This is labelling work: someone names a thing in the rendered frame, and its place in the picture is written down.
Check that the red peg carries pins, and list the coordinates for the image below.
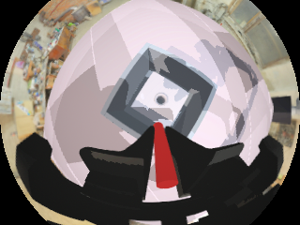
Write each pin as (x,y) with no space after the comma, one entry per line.
(164,170)

